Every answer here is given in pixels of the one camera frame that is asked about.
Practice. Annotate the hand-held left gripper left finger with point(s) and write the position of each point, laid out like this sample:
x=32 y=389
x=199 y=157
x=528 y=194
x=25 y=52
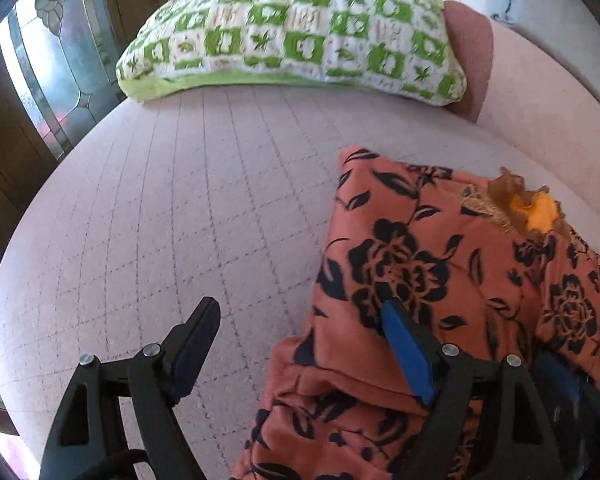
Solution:
x=190 y=355

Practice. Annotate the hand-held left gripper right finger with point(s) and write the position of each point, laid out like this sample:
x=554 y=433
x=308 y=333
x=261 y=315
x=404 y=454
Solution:
x=410 y=355

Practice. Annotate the orange black floral garment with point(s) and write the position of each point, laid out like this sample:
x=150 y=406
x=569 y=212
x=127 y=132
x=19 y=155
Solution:
x=430 y=240

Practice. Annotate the pink quilted bed cover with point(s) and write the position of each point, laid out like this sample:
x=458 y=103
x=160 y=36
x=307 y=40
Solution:
x=180 y=200

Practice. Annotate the pink bolster cushion maroon ends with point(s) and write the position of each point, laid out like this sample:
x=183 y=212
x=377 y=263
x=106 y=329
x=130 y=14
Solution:
x=472 y=55

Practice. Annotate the leaded glass window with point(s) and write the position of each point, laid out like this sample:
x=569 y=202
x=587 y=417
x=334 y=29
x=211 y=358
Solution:
x=55 y=55

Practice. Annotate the green white patterned pillow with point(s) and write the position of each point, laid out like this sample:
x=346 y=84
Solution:
x=300 y=25

